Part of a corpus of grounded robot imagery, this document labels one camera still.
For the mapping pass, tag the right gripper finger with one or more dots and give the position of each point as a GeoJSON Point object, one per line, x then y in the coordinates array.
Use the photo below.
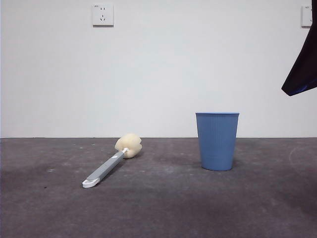
{"type": "Point", "coordinates": [304, 69]}

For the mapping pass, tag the blue ribbed plastic cup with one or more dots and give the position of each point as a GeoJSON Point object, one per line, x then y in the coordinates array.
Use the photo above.
{"type": "Point", "coordinates": [218, 143]}

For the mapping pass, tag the cup brush with sponge head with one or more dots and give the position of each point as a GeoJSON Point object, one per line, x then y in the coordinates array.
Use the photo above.
{"type": "Point", "coordinates": [106, 166]}

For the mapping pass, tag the white wall socket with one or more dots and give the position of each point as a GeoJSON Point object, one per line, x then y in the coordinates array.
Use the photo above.
{"type": "Point", "coordinates": [306, 16]}
{"type": "Point", "coordinates": [103, 15]}

